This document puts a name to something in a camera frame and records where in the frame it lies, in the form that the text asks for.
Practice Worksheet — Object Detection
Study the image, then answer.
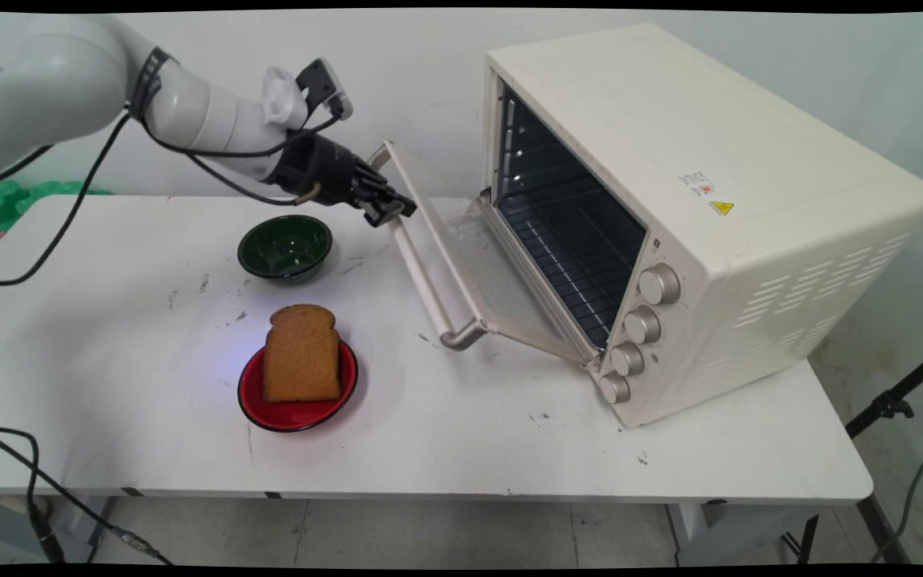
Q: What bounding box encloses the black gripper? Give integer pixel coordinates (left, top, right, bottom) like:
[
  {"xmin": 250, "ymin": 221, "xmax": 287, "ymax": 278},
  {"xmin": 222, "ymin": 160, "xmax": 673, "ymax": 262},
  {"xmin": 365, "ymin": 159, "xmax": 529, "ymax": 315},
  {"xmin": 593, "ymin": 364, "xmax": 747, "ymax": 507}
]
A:
[{"xmin": 272, "ymin": 133, "xmax": 419, "ymax": 229}]

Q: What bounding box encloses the cream glass oven door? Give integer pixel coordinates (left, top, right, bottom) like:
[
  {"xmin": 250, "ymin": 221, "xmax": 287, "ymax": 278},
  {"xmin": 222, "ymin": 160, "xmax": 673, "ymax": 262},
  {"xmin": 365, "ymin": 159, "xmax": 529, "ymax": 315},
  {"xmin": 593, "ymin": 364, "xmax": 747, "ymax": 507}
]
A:
[{"xmin": 367, "ymin": 140, "xmax": 601, "ymax": 369}]

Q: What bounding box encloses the dark green bowl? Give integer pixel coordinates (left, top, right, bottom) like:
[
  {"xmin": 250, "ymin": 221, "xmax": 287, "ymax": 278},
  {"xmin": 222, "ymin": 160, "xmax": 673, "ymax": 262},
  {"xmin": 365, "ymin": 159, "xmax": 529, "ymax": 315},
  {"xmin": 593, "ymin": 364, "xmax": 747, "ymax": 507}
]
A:
[{"xmin": 237, "ymin": 214, "xmax": 334, "ymax": 284}]

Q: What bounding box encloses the brown bread slice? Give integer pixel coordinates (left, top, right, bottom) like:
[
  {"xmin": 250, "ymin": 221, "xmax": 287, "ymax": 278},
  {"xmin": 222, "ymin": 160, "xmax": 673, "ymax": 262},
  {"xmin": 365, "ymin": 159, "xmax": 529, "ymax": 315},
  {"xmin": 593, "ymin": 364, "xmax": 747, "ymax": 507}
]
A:
[{"xmin": 262, "ymin": 304, "xmax": 344, "ymax": 404}]

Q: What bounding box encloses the red plate with black rim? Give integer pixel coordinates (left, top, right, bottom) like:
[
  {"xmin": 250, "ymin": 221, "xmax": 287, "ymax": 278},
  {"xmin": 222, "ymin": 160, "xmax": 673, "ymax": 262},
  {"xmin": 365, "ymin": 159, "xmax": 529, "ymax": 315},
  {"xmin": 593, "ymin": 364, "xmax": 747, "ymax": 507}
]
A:
[{"xmin": 237, "ymin": 338, "xmax": 360, "ymax": 434}]

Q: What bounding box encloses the silver oven knob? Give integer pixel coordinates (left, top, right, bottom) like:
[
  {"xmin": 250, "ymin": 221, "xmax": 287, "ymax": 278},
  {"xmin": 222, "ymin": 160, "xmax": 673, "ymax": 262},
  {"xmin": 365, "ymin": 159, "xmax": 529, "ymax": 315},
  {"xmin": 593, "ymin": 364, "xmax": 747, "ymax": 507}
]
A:
[
  {"xmin": 639, "ymin": 264, "xmax": 682, "ymax": 306},
  {"xmin": 610, "ymin": 341, "xmax": 647, "ymax": 377},
  {"xmin": 599, "ymin": 371, "xmax": 632, "ymax": 405},
  {"xmin": 623, "ymin": 305, "xmax": 663, "ymax": 345}
]

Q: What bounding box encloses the white label sticker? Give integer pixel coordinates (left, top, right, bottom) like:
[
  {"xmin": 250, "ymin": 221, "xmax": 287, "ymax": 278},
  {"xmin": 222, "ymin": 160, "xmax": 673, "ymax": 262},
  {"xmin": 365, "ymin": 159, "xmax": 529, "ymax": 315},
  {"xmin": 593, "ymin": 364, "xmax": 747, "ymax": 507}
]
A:
[{"xmin": 677, "ymin": 170, "xmax": 719, "ymax": 198}]

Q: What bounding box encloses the cream toaster oven body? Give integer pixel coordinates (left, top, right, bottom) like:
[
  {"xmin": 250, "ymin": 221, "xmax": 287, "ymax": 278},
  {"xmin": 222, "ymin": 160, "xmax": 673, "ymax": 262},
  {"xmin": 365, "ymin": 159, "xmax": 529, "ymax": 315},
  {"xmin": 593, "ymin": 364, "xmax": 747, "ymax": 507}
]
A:
[{"xmin": 481, "ymin": 22, "xmax": 923, "ymax": 429}]

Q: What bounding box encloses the green foam piece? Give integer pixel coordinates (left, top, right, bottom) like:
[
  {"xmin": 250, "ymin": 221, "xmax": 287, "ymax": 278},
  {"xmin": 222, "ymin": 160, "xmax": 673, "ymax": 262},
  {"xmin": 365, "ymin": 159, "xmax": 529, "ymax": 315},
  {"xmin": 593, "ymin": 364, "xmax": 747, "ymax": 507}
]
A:
[{"xmin": 0, "ymin": 179, "xmax": 111, "ymax": 233}]

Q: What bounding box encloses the black tripod stand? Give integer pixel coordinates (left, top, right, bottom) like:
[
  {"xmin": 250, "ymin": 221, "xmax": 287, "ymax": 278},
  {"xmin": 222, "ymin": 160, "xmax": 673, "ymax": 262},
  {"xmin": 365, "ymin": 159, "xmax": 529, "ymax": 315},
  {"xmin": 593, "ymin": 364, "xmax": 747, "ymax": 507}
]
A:
[{"xmin": 844, "ymin": 342, "xmax": 923, "ymax": 440}]

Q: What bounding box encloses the black metal table leg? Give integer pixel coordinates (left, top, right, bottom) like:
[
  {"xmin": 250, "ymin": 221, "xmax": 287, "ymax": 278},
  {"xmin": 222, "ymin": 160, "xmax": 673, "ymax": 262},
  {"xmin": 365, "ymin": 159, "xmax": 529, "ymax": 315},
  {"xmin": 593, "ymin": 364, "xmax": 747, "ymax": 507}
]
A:
[{"xmin": 856, "ymin": 492, "xmax": 913, "ymax": 566}]

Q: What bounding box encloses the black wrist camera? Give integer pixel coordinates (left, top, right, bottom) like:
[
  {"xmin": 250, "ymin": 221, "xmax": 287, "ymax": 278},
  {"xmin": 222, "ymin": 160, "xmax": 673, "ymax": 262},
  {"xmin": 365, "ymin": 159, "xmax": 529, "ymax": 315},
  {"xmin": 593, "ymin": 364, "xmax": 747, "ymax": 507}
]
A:
[{"xmin": 296, "ymin": 58, "xmax": 354, "ymax": 122}]

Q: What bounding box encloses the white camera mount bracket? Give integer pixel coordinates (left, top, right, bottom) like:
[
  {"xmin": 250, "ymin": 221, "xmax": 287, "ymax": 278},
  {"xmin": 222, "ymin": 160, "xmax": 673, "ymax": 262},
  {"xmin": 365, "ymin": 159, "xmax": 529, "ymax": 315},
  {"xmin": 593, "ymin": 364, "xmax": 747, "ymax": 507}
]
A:
[{"xmin": 259, "ymin": 67, "xmax": 311, "ymax": 130}]

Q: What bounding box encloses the thin black camera cable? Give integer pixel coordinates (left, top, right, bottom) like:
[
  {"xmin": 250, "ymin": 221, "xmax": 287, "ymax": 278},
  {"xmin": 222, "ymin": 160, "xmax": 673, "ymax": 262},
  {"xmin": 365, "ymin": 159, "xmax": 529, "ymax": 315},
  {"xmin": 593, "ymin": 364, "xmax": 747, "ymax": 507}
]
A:
[{"xmin": 139, "ymin": 95, "xmax": 345, "ymax": 208}]

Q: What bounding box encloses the metal oven wire rack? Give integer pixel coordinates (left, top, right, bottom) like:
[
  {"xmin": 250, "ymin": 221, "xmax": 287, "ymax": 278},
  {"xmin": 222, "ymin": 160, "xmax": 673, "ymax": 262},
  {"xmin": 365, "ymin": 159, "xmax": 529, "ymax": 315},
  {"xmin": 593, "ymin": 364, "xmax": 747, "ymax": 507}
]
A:
[{"xmin": 500, "ymin": 191, "xmax": 647, "ymax": 350}]

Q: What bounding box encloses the black arm cable strap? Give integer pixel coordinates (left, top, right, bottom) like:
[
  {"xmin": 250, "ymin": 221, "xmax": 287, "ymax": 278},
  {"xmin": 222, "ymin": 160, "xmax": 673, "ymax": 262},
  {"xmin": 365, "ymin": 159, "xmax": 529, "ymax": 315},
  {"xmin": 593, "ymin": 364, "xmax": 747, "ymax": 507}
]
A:
[{"xmin": 127, "ymin": 46, "xmax": 180, "ymax": 123}]

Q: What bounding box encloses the thick black cable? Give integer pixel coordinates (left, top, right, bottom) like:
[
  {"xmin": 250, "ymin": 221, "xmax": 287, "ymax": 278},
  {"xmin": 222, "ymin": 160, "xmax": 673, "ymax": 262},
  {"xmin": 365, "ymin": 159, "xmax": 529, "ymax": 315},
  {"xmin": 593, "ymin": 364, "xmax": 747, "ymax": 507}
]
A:
[{"xmin": 0, "ymin": 112, "xmax": 132, "ymax": 288}]

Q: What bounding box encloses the black cable with connector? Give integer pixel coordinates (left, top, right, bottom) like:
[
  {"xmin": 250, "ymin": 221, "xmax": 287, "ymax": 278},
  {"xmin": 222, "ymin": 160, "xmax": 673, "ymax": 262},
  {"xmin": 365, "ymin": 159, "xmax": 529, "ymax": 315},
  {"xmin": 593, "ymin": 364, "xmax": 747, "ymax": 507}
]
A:
[{"xmin": 0, "ymin": 427, "xmax": 175, "ymax": 567}]

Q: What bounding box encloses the black looped cable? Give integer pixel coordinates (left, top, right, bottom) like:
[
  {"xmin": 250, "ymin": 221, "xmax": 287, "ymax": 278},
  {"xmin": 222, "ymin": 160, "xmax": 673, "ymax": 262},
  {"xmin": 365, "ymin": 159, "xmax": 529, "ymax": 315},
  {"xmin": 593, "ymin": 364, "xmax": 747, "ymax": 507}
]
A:
[{"xmin": 0, "ymin": 424, "xmax": 67, "ymax": 565}]

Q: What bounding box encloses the grey hanging cable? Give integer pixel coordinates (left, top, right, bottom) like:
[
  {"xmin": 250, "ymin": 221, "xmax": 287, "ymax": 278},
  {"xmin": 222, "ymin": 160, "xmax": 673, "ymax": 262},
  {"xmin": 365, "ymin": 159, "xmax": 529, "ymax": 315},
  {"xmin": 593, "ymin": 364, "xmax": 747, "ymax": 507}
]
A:
[{"xmin": 870, "ymin": 365, "xmax": 923, "ymax": 564}]

